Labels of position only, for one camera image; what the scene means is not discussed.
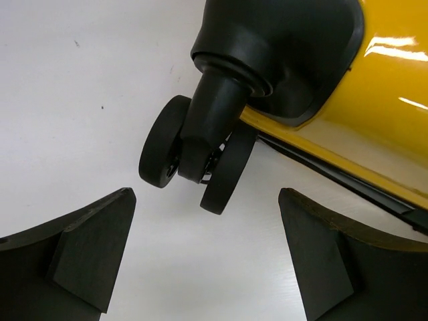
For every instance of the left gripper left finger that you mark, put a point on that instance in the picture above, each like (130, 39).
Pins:
(66, 268)

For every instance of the yellow hard-shell suitcase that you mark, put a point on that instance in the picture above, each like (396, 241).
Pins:
(339, 86)

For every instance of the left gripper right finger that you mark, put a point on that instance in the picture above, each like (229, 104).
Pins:
(347, 270)

